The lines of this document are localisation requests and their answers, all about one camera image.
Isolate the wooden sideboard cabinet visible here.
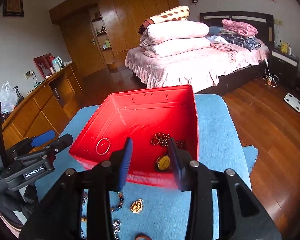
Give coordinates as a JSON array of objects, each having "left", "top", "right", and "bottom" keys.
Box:
[{"left": 2, "top": 62, "right": 83, "bottom": 149}]

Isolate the dark bedside table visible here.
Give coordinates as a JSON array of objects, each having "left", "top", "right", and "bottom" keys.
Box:
[{"left": 269, "top": 49, "right": 299, "bottom": 88}]

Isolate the yellow amber pendant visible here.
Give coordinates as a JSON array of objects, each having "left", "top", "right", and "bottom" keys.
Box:
[{"left": 155, "top": 155, "right": 171, "bottom": 172}]

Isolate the silver bangle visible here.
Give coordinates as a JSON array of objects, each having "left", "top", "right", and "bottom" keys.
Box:
[{"left": 95, "top": 138, "right": 111, "bottom": 155}]

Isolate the red picture frame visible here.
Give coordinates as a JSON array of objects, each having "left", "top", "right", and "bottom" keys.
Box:
[{"left": 33, "top": 53, "right": 53, "bottom": 79}]

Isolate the multicolour bead bracelet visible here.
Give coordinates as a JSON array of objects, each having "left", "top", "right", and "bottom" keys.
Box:
[{"left": 110, "top": 191, "right": 125, "bottom": 213}]

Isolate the red thermos bottle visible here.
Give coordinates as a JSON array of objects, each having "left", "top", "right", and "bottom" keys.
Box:
[{"left": 48, "top": 55, "right": 55, "bottom": 74}]

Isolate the white bathroom scale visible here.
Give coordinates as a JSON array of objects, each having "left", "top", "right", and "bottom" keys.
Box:
[{"left": 284, "top": 93, "right": 300, "bottom": 113}]

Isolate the bed with pink cover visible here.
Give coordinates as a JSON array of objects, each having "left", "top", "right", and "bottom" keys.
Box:
[{"left": 125, "top": 42, "right": 269, "bottom": 93}]

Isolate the yellow pikachu plush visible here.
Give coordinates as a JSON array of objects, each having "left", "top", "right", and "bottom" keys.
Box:
[{"left": 280, "top": 40, "right": 290, "bottom": 54}]

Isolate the white electric kettle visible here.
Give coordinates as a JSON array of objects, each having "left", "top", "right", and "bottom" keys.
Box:
[{"left": 52, "top": 57, "right": 62, "bottom": 72}]

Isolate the blue table cloth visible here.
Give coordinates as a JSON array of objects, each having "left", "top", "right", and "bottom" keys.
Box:
[{"left": 33, "top": 94, "right": 260, "bottom": 240}]

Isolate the white power strip cable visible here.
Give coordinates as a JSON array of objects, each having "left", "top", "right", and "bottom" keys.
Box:
[{"left": 262, "top": 58, "right": 280, "bottom": 88}]

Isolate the folded pink quilts stack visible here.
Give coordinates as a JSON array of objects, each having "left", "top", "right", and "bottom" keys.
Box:
[{"left": 139, "top": 21, "right": 210, "bottom": 58}]

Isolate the dark wooden headboard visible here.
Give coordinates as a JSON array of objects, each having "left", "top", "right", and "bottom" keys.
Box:
[{"left": 199, "top": 11, "right": 275, "bottom": 49}]

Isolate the silver chain with bear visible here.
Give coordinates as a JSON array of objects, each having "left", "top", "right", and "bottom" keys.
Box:
[{"left": 111, "top": 219, "right": 122, "bottom": 240}]

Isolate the framed wall picture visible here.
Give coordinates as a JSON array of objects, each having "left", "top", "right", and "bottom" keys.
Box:
[{"left": 2, "top": 0, "right": 24, "bottom": 17}]

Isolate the dark red bead necklace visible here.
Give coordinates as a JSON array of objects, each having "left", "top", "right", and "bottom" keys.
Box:
[{"left": 150, "top": 132, "right": 188, "bottom": 151}]

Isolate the red metal tin box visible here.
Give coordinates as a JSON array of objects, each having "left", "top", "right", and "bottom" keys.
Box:
[{"left": 69, "top": 85, "right": 199, "bottom": 188}]

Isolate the wooden wardrobe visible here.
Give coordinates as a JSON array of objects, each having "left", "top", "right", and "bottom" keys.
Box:
[{"left": 49, "top": 0, "right": 179, "bottom": 77}]

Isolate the white plastic bag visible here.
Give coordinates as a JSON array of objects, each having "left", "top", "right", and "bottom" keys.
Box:
[{"left": 0, "top": 81, "right": 18, "bottom": 114}]

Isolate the folded pink clothes pile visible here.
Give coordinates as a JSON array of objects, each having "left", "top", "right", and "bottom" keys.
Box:
[{"left": 221, "top": 19, "right": 262, "bottom": 51}]

